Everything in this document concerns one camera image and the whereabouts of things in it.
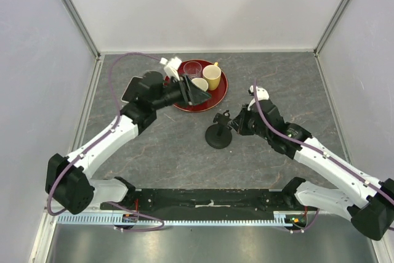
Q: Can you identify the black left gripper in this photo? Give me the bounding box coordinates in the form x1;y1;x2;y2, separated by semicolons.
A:
152;74;211;110

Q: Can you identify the black phone stand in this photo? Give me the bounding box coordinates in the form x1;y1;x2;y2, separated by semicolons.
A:
205;110;232;149

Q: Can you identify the black smartphone pink case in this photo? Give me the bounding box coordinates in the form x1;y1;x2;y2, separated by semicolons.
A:
121;76;142;103

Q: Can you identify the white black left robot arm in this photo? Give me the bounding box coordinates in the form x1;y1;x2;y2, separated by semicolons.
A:
45;71;211;214

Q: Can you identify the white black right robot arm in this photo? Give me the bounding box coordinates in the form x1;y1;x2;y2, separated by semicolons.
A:
228;100;393;241

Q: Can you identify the green mug cream inside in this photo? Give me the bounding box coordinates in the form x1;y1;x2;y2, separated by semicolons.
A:
192;78;209;90

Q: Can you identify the clear drinking glass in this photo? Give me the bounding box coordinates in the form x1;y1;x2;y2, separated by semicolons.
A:
183;60;203;79

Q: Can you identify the yellow mug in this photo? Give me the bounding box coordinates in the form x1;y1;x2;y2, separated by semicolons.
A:
203;64;222;91

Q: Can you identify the red round tray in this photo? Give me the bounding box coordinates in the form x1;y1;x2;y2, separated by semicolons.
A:
165;60;228;113

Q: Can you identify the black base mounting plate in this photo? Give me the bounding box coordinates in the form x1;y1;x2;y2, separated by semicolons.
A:
100;187;308;222

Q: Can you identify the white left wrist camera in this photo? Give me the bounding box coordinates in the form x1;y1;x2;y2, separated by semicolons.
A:
159;57;182;81

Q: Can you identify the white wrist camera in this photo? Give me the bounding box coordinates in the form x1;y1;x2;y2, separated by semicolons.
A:
248;85;270;101
159;57;182;81

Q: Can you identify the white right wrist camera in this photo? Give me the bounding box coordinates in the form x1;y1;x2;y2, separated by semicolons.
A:
248;85;270;101

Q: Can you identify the blue slotted cable duct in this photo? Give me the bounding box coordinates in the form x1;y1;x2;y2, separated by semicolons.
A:
56;211;292;227

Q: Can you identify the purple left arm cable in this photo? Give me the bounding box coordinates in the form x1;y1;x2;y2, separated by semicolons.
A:
46;52;169;232

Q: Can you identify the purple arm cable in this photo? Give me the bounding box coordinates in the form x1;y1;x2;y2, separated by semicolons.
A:
46;52;169;232
247;78;394;235

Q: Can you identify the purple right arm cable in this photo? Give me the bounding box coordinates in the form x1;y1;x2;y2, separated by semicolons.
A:
247;78;394;235

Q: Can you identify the left aluminium frame post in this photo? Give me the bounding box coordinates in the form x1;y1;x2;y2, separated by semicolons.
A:
61;0;100;59

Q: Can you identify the aluminium frame corner post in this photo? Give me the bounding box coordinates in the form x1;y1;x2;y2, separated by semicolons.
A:
313;0;351;56

